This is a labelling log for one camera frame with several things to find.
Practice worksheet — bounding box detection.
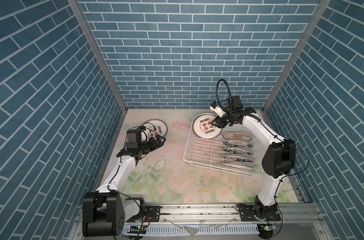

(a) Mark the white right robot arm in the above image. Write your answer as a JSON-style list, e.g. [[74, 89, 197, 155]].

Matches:
[[210, 106, 296, 220]]

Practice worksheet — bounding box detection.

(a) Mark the white wire dish rack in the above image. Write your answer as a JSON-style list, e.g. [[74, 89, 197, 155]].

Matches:
[[184, 126, 264, 177]]

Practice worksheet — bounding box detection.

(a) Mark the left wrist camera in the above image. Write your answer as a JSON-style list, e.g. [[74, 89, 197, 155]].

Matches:
[[126, 127, 148, 149]]

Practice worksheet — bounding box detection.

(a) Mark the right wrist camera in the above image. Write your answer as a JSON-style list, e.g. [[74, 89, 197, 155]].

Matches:
[[210, 101, 226, 118]]

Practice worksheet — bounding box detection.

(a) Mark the aluminium corner post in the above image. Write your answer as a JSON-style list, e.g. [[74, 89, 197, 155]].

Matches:
[[262, 0, 331, 113], [68, 0, 127, 114]]

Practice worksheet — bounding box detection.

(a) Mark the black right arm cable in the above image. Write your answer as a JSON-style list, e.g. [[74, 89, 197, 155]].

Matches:
[[215, 78, 285, 142]]

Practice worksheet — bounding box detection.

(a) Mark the small plate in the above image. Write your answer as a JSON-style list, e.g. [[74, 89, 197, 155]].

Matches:
[[224, 148, 253, 156], [223, 163, 254, 170], [223, 133, 252, 142], [223, 156, 254, 163], [223, 141, 254, 149]]

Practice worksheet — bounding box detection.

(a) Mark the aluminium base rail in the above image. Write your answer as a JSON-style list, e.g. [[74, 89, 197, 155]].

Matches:
[[116, 201, 322, 225]]

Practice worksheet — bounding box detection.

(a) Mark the aluminium left corner post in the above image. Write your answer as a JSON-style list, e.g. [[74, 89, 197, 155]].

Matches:
[[68, 0, 127, 114]]

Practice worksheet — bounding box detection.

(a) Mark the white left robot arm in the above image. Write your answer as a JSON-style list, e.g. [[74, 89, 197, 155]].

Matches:
[[82, 135, 166, 237]]

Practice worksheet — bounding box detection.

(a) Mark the aluminium right corner post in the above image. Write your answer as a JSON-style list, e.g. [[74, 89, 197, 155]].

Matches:
[[262, 0, 331, 113]]

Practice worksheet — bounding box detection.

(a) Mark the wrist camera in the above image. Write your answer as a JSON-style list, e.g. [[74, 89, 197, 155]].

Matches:
[[126, 127, 148, 149], [210, 101, 226, 118]]

